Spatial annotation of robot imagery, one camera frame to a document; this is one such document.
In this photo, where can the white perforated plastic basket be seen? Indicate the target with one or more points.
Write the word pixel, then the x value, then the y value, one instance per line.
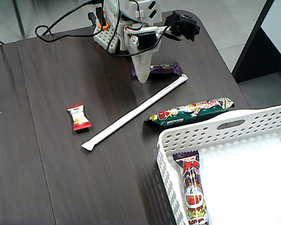
pixel 248 178

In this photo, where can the red wrapped candy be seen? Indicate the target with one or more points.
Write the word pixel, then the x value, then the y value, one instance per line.
pixel 79 117

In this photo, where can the purple candy bar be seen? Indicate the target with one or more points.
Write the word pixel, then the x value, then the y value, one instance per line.
pixel 165 69

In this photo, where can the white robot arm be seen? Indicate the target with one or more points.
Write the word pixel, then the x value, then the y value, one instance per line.
pixel 142 9

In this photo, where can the black wrapped wrist camera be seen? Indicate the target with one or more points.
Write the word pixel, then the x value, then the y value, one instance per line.
pixel 185 25

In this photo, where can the purple snack stick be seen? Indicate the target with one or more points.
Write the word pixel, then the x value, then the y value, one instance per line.
pixel 193 185

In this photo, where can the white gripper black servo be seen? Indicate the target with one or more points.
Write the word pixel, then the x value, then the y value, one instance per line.
pixel 144 61

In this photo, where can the dark cabinet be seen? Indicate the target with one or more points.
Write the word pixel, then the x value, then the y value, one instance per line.
pixel 260 54

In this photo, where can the green snack stick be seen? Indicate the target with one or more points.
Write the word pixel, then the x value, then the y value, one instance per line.
pixel 192 111

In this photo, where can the white paper straw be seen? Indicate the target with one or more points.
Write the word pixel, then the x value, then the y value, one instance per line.
pixel 135 110

